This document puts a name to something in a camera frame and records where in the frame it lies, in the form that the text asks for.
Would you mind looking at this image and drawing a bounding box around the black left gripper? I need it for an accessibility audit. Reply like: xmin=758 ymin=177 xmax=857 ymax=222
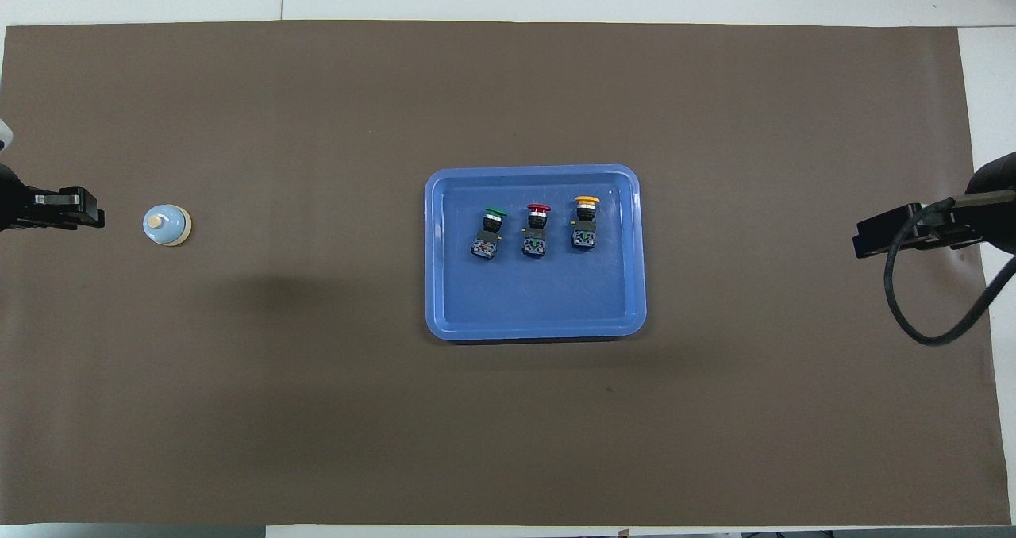
xmin=0 ymin=165 xmax=106 ymax=232

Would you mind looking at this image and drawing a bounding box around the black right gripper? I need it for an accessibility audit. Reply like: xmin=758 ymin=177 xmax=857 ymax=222
xmin=852 ymin=152 xmax=1016 ymax=260

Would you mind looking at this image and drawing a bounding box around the yellow push button switch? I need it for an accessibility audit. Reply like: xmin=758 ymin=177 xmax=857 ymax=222
xmin=571 ymin=195 xmax=602 ymax=253

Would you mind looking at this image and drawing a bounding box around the red push button switch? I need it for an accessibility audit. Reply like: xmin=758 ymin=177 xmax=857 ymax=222
xmin=521 ymin=202 xmax=552 ymax=259

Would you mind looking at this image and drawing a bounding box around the green push button switch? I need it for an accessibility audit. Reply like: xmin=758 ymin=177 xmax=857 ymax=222
xmin=470 ymin=206 xmax=509 ymax=261

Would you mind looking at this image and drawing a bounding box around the light blue desk bell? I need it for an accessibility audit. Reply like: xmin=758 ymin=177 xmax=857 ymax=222
xmin=143 ymin=204 xmax=192 ymax=248

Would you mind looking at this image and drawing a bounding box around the blue plastic tray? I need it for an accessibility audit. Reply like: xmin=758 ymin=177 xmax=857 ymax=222
xmin=424 ymin=163 xmax=648 ymax=342

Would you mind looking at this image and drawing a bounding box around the brown paper table mat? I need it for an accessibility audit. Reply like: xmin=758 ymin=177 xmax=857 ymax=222
xmin=0 ymin=20 xmax=1012 ymax=526

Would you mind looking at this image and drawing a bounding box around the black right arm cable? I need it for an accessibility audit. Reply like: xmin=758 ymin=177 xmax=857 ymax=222
xmin=884 ymin=191 xmax=1016 ymax=346

